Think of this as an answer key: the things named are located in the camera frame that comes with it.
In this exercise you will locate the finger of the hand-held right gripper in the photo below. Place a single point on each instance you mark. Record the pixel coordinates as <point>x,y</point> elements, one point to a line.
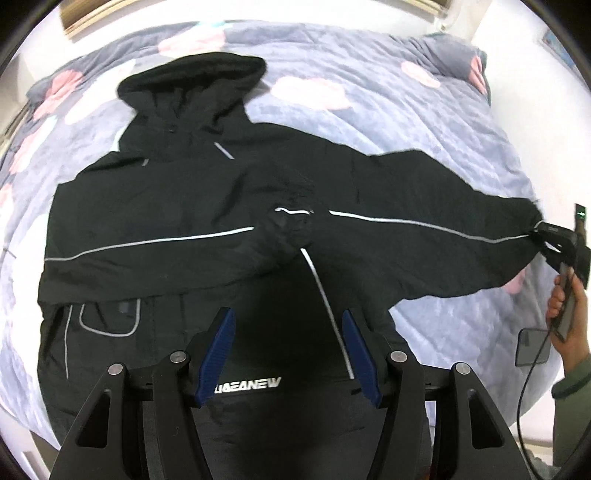
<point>545,233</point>

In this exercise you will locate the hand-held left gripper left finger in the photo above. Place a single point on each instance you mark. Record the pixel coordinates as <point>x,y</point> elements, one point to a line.
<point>218,360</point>

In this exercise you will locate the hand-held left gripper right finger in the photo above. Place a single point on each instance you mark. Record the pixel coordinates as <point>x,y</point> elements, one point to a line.
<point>360,360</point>

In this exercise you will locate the black hooded jacket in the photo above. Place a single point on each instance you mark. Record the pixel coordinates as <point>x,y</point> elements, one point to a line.
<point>184,207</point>

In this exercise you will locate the person's right forearm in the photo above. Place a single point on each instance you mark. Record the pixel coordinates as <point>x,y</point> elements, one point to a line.
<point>575,415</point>

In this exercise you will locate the person's right hand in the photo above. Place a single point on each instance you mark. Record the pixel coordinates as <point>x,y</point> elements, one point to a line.
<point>575,332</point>

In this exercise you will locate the black smartphone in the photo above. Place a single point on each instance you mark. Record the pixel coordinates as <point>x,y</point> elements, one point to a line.
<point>533,347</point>

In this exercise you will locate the grey floral pillow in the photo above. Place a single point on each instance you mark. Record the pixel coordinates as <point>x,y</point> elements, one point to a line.
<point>455,60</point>

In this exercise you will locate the grey floral blanket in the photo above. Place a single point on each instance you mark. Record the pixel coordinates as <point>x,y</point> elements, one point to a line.
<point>369,101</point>

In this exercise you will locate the colourful wall map poster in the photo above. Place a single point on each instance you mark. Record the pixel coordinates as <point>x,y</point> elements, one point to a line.
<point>556,45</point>

